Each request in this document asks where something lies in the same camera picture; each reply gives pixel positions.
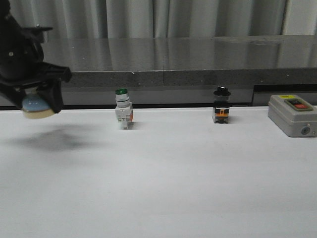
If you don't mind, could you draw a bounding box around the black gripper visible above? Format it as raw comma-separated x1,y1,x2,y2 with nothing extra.
0,0,72,114

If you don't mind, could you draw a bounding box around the blue and cream call bell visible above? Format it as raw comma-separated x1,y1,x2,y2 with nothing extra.
22,88,55,119

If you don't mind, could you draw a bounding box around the grey curtain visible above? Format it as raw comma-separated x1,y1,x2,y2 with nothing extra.
10,0,317,39

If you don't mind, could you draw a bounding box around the grey stone counter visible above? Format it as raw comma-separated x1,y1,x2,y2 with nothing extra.
42,35,317,109

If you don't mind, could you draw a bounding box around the green pushbutton switch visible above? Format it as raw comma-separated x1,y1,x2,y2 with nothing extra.
115,88,133,129

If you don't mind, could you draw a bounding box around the black selector switch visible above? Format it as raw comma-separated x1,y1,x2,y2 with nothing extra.
212,86,231,123

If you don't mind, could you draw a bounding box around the grey on-off switch box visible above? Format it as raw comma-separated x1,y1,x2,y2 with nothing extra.
268,94,317,137

